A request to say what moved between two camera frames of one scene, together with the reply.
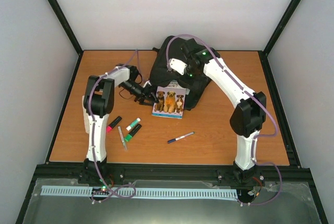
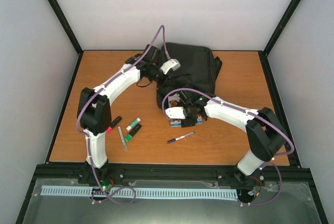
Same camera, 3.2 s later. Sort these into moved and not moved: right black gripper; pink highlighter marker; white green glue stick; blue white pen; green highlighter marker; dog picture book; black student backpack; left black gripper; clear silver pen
Moved: dog picture book; left black gripper; black student backpack; right black gripper
Not moved: green highlighter marker; clear silver pen; pink highlighter marker; white green glue stick; blue white pen
